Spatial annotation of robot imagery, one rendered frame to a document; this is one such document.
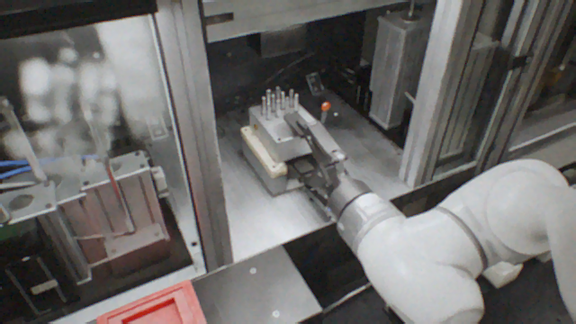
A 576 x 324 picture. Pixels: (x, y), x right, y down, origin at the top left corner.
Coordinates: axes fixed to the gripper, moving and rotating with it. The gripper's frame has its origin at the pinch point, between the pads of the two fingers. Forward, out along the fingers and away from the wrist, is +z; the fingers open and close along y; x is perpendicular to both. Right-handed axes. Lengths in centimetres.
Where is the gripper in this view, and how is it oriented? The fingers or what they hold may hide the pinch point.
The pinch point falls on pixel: (296, 141)
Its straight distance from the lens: 78.9
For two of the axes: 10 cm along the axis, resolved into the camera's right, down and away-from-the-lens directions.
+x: -8.9, 3.0, -3.5
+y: 0.0, -7.7, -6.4
